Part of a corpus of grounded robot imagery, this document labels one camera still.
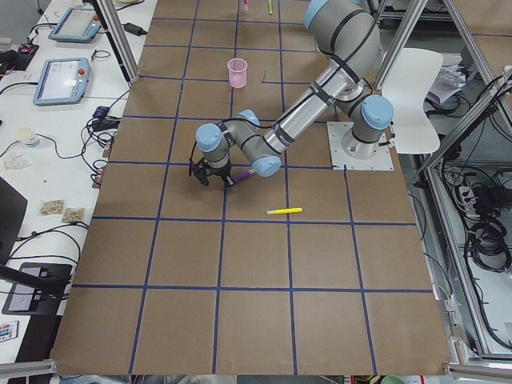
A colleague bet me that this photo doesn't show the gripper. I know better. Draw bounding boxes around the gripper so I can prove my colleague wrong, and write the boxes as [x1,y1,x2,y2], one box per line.
[195,160,234,187]

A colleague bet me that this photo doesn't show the purple pen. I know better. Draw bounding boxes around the purple pen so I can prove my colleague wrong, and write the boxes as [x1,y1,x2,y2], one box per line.
[233,169,255,184]

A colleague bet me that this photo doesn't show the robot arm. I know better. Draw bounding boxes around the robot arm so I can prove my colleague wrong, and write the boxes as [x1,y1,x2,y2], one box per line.
[189,1,394,186]

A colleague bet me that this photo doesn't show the pink mesh cup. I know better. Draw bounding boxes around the pink mesh cup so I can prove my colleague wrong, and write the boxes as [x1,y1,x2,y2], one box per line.
[227,58,248,89]

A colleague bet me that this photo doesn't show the teach pendant near cup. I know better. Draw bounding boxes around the teach pendant near cup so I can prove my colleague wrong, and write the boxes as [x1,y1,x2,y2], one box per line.
[33,58,90,106]

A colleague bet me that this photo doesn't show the yellow pen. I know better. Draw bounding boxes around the yellow pen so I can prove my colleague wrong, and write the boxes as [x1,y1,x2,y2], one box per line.
[266,207,303,215]

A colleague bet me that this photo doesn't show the black power adapter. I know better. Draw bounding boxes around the black power adapter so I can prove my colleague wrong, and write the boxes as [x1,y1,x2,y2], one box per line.
[123,22,147,36]

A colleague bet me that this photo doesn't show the teach pendant far side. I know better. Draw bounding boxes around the teach pendant far side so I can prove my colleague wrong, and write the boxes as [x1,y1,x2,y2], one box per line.
[49,7,101,43]

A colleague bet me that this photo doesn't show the white chair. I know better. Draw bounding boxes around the white chair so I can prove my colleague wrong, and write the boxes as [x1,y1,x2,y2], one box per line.
[382,48,443,154]

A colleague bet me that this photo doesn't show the black tablet device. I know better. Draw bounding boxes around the black tablet device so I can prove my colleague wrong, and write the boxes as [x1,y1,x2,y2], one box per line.
[1,262,72,315]

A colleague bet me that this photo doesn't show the remote control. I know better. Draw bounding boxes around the remote control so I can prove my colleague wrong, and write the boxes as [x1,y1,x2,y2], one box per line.
[0,320,19,342]

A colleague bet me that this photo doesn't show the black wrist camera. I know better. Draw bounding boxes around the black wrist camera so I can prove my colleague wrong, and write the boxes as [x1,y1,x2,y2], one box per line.
[189,158,207,176]

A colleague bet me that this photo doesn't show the aluminium frame post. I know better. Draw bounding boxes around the aluminium frame post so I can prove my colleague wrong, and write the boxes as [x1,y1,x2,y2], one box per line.
[90,0,140,84]

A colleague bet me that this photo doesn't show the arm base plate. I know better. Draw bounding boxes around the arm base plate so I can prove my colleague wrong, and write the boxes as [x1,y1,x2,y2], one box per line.
[326,122,394,171]

